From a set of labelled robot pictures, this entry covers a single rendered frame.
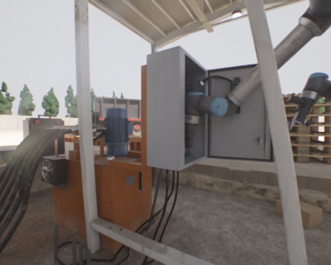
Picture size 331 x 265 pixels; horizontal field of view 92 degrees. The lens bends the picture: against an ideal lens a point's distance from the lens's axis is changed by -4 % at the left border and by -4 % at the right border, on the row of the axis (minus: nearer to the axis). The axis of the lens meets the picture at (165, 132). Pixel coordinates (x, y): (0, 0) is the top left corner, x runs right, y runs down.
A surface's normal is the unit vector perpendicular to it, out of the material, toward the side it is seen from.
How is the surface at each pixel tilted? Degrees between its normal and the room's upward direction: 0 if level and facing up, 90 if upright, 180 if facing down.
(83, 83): 91
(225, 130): 90
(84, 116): 91
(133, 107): 90
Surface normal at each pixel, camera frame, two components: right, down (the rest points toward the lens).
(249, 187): -0.65, -0.01
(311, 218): 0.37, 0.03
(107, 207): -0.47, 0.03
